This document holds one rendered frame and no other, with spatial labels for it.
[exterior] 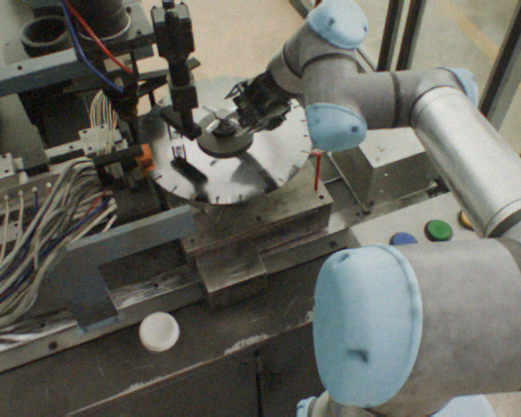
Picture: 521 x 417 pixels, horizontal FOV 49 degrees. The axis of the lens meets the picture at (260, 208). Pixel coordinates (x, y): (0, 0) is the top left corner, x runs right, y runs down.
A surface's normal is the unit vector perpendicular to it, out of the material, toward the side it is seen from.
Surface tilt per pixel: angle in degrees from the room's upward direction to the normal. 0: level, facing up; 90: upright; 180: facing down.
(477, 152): 31
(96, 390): 0
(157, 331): 0
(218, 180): 0
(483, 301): 19
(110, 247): 90
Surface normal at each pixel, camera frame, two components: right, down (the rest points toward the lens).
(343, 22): 0.44, -0.30
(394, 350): 0.00, 0.09
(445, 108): -0.45, -0.72
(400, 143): -0.02, -0.60
